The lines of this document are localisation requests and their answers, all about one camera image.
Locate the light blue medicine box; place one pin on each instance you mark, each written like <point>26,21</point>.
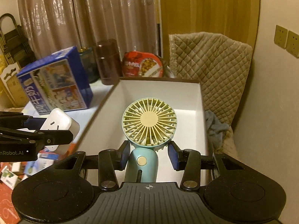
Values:
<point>34,167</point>

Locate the green white spray box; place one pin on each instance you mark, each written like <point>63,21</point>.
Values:
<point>9,178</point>

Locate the white power adapter cube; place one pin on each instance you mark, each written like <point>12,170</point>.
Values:
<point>59,120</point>

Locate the quilted beige chair cover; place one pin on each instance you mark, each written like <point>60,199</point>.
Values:
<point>221,65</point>

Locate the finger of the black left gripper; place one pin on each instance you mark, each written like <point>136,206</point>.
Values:
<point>44,137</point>
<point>17,120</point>

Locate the brown thermos flask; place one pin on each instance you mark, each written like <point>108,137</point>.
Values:
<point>108,61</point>

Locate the wall socket plate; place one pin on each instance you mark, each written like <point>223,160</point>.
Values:
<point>280,37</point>
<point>292,45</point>

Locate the brown cardboard storage box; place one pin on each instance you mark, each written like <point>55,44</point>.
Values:
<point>172,100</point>

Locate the teal handheld mini fan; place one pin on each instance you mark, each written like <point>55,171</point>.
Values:
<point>149,124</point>

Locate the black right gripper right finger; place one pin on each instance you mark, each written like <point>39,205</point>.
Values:
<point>188,161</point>

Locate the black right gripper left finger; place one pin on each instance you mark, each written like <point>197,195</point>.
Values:
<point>109,161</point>

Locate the dark green glass jar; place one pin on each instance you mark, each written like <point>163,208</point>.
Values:
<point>89,64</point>

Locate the red instant rice bowl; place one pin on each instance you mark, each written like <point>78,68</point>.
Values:
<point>142,64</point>

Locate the cardboard boxes on floor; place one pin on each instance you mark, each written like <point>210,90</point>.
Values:
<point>13,86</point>

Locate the beige curtain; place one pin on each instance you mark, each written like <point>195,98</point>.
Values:
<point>52,25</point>

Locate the grey cloth on chair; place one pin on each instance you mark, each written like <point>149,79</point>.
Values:
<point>215,130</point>

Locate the blue white small box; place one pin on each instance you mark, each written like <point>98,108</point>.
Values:
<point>49,155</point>

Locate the black folding cart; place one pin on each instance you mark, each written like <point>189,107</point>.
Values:
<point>15,46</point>

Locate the blue milk carton box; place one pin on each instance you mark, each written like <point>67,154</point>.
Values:
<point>57,81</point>

